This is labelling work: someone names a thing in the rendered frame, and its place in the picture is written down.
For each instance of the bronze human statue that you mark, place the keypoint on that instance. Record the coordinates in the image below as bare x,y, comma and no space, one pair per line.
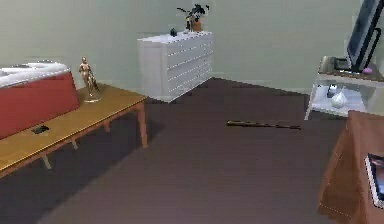
88,79

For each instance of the white chest of drawers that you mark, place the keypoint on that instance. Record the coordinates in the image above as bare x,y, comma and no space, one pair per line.
180,63

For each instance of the dark wooden baseball bat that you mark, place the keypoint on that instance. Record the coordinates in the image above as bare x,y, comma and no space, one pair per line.
263,125

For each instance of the small dark round object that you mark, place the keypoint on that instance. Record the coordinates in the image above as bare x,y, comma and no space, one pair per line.
173,32

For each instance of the dark house plant in pot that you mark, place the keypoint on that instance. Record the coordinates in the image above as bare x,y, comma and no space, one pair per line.
195,16

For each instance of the wooden table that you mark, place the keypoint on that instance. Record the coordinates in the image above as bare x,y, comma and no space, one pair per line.
83,116

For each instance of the small dark object on shelf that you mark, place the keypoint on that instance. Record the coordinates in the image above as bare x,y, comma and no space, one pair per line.
331,91

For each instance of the grey box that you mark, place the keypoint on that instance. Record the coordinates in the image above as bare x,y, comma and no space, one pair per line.
328,64

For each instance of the white round vase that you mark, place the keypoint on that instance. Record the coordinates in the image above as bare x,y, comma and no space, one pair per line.
339,99

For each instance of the white television stand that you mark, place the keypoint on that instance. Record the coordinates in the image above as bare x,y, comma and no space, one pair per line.
343,93

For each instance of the small black flat device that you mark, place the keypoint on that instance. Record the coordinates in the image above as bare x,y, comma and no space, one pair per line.
40,129

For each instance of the small pink object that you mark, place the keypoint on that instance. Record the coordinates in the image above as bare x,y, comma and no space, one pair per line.
367,70

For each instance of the black television set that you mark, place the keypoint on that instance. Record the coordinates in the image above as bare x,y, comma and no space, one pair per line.
363,33

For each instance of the white framed tablet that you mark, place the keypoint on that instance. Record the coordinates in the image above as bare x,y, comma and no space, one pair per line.
376,178

